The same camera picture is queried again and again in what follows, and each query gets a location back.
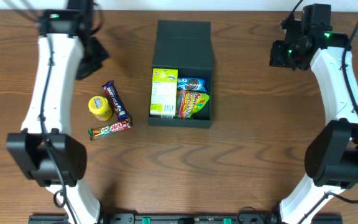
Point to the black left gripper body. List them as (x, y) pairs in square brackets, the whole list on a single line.
[(92, 59)]

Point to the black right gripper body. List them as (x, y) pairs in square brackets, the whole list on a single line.
[(278, 54)]

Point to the green yellow snack box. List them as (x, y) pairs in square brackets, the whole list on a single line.
[(164, 92)]

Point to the black box with lid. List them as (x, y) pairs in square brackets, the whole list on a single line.
[(186, 46)]

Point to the colourful gummy candy bag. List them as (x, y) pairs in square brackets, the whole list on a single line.
[(189, 103)]

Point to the blue Oreo cookie pack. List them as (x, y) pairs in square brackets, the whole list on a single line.
[(192, 84)]

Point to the brown white snack box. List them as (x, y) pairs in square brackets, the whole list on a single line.
[(167, 116)]

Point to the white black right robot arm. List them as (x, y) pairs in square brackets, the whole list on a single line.
[(331, 160)]

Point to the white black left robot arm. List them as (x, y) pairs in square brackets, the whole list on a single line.
[(44, 149)]

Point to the purple Dairy Milk bar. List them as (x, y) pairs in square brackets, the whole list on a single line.
[(115, 100)]

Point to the yellow round candy tub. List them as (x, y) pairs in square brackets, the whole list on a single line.
[(100, 108)]

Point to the red KitKat bar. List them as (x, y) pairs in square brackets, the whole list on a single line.
[(97, 133)]

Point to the black mounting rail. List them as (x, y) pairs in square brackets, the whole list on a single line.
[(129, 218)]

